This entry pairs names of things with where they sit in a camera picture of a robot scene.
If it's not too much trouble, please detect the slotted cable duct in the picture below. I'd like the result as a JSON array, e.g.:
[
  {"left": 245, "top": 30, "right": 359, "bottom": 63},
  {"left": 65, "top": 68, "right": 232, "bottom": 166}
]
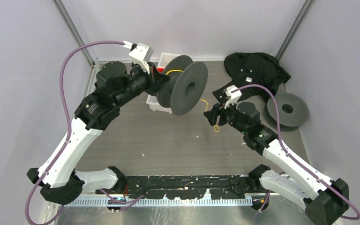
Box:
[{"left": 66, "top": 196, "right": 253, "bottom": 207}]

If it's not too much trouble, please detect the white plastic bin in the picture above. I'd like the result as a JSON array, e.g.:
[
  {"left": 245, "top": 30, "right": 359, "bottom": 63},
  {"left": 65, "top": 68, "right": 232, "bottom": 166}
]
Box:
[
  {"left": 157, "top": 52, "right": 180, "bottom": 68},
  {"left": 146, "top": 95, "right": 172, "bottom": 114}
]

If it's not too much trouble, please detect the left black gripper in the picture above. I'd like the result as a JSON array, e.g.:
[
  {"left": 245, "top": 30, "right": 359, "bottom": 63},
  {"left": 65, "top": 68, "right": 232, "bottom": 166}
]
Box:
[{"left": 113, "top": 60, "right": 169, "bottom": 108}]

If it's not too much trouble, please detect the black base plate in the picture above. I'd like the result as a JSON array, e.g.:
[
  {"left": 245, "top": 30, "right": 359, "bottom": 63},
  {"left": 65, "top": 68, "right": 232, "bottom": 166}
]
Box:
[{"left": 104, "top": 175, "right": 267, "bottom": 200}]

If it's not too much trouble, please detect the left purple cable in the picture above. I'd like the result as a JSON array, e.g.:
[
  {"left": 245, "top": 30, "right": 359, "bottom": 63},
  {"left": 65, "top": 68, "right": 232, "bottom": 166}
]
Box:
[{"left": 25, "top": 40, "right": 150, "bottom": 225}]

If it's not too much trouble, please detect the white plastic bin far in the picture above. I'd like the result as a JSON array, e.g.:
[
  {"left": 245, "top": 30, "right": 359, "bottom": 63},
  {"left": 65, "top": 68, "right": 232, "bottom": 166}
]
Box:
[{"left": 157, "top": 52, "right": 180, "bottom": 68}]

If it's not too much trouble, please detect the red plastic bin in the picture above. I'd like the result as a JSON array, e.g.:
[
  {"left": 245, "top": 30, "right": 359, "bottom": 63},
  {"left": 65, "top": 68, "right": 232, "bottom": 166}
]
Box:
[{"left": 157, "top": 67, "right": 165, "bottom": 73}]

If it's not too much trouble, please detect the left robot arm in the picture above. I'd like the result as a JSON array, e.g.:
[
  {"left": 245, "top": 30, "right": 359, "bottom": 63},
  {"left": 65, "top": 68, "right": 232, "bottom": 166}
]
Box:
[{"left": 27, "top": 61, "right": 170, "bottom": 205}]

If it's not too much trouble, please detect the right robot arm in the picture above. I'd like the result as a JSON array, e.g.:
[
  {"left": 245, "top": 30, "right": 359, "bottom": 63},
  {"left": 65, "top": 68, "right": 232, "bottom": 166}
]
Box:
[{"left": 204, "top": 102, "right": 349, "bottom": 225}]

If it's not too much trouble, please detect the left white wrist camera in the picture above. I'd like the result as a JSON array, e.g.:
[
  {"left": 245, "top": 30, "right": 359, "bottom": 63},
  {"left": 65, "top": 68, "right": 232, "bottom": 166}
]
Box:
[{"left": 123, "top": 41, "right": 154, "bottom": 74}]

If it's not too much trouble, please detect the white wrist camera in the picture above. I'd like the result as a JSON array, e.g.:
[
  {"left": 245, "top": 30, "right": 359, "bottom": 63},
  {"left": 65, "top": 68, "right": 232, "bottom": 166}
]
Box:
[
  {"left": 224, "top": 85, "right": 242, "bottom": 109},
  {"left": 123, "top": 41, "right": 154, "bottom": 74}
]

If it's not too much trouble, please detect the black cloth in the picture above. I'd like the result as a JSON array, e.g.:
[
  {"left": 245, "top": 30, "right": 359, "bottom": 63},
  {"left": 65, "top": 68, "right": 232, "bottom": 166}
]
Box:
[{"left": 212, "top": 52, "right": 291, "bottom": 103}]

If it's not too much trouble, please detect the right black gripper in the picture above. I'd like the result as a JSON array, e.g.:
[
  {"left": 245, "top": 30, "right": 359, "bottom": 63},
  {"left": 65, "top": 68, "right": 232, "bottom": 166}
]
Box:
[{"left": 204, "top": 97, "right": 248, "bottom": 135}]

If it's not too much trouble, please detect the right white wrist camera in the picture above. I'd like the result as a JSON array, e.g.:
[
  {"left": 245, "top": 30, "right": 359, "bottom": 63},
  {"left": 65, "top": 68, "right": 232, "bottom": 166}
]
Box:
[{"left": 224, "top": 85, "right": 242, "bottom": 109}]

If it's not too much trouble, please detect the yellow cable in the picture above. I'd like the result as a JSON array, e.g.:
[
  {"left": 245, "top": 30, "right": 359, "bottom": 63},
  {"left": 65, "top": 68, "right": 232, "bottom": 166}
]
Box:
[{"left": 165, "top": 69, "right": 221, "bottom": 133}]

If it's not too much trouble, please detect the white plastic bin near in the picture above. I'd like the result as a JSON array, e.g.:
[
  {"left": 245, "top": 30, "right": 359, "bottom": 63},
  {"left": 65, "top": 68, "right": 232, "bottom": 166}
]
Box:
[{"left": 146, "top": 95, "right": 172, "bottom": 114}]

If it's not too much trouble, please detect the black cable spool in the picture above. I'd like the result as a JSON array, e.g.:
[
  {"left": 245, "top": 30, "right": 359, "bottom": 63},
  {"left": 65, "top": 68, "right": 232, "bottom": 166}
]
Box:
[
  {"left": 157, "top": 55, "right": 208, "bottom": 115},
  {"left": 262, "top": 92, "right": 309, "bottom": 132}
]

